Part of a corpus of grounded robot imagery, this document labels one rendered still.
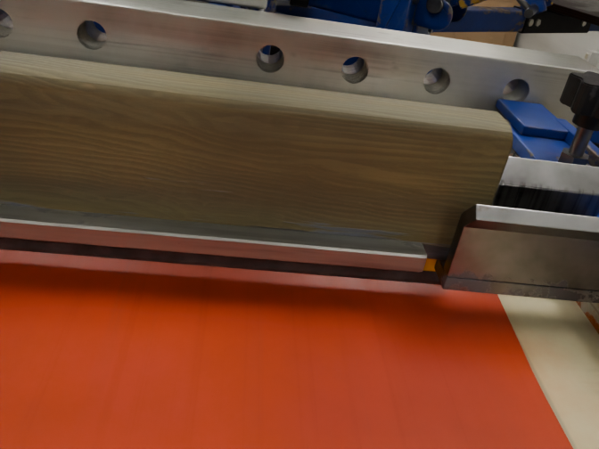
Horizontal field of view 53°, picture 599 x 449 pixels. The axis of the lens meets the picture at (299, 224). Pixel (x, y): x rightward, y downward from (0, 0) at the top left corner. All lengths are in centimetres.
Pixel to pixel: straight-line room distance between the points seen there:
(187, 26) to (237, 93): 22
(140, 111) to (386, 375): 16
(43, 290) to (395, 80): 32
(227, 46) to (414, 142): 24
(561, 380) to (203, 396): 17
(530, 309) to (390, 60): 23
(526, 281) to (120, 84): 22
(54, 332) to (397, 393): 16
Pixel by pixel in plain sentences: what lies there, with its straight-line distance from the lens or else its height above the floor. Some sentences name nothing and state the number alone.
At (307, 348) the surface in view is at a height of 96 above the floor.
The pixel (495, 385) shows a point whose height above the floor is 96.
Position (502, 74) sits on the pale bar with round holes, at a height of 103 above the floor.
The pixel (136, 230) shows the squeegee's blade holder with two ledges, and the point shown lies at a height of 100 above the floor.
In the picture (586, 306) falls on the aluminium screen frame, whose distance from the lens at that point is 38.
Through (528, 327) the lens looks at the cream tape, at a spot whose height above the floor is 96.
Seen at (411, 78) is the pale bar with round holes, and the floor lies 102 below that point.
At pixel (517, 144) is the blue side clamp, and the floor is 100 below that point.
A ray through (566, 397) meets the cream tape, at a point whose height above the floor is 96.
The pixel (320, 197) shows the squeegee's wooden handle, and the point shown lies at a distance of 29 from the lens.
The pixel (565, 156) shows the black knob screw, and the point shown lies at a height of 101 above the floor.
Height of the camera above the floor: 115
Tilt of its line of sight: 30 degrees down
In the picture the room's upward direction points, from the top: 10 degrees clockwise
